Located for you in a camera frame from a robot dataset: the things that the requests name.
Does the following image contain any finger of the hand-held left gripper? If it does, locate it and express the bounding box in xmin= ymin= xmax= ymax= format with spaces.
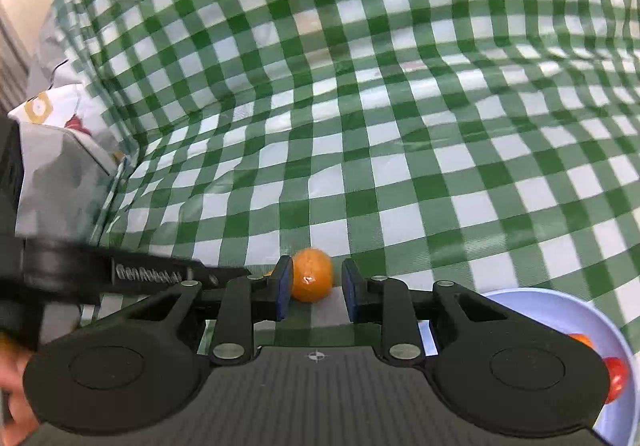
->
xmin=107 ymin=253 xmax=253 ymax=299

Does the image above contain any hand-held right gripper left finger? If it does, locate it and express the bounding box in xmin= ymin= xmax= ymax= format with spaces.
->
xmin=127 ymin=255 xmax=296 ymax=367

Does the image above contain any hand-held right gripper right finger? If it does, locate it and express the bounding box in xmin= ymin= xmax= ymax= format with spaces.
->
xmin=341 ymin=259 xmax=506 ymax=364

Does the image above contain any light blue bowl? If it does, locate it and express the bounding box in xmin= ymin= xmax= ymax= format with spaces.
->
xmin=480 ymin=289 xmax=640 ymax=446

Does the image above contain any red tomato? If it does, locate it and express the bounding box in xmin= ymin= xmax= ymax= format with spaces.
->
xmin=602 ymin=357 xmax=629 ymax=406

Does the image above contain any person's left hand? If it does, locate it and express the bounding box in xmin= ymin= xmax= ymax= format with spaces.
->
xmin=0 ymin=333 xmax=42 ymax=434

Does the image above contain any grey printed blanket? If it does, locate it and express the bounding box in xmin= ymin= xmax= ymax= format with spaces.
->
xmin=7 ymin=1 xmax=126 ymax=252

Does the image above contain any green checkered tablecloth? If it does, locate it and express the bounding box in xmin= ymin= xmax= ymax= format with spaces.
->
xmin=45 ymin=0 xmax=640 ymax=362

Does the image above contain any grey striped curtain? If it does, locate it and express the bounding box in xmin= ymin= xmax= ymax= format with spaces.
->
xmin=0 ymin=6 xmax=32 ymax=113

